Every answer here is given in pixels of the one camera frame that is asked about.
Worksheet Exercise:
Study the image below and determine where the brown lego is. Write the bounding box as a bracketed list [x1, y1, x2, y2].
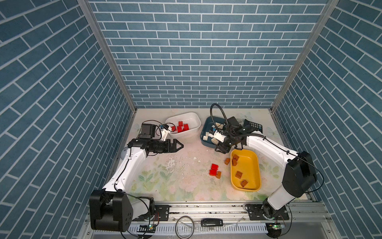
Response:
[235, 171, 243, 179]

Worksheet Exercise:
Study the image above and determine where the red lego cluster brick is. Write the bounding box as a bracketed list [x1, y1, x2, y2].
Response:
[209, 164, 219, 176]

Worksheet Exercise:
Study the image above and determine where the brown lego brick low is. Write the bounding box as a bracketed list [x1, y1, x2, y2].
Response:
[240, 180, 248, 188]

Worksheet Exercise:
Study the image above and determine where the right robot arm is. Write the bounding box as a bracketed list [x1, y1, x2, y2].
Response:
[209, 117, 317, 220]

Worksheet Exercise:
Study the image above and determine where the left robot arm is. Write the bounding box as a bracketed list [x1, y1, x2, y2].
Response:
[89, 138, 184, 232]

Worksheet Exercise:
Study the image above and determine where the white plastic bin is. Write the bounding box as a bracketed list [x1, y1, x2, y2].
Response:
[166, 112, 202, 139]

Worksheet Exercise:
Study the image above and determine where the black calculator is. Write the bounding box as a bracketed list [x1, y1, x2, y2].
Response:
[243, 119, 263, 133]

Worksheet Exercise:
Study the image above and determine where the teal plastic bin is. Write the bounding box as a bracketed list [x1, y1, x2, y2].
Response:
[200, 117, 216, 148]

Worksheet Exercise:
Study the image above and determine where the yellow plastic bin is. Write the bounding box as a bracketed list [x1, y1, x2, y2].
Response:
[230, 149, 262, 192]

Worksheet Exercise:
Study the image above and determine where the white dome timer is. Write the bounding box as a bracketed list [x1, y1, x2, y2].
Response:
[120, 147, 128, 160]

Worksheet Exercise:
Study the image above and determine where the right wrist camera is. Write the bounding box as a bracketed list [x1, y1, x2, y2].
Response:
[209, 131, 226, 145]

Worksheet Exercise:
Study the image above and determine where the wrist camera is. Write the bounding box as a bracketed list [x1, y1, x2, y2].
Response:
[158, 124, 173, 141]
[209, 131, 226, 145]

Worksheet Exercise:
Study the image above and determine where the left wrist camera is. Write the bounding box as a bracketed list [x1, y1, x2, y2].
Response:
[158, 124, 173, 141]

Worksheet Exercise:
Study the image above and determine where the grey cable loop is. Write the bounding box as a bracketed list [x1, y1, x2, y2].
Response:
[174, 215, 195, 239]

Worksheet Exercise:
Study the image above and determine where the black remote on rail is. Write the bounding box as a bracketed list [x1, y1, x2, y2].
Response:
[201, 218, 223, 227]

